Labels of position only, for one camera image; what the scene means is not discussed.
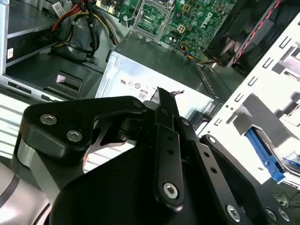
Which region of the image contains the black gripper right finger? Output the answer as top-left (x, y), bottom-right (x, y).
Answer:
top-left (166, 91), bottom-right (294, 225)

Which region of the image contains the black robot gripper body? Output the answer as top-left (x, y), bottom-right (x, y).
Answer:
top-left (49, 140), bottom-right (226, 225)

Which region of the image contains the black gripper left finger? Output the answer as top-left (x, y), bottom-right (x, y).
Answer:
top-left (14, 86), bottom-right (186, 212)

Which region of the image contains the hard disk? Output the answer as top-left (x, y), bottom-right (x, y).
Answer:
top-left (243, 126), bottom-right (300, 185)

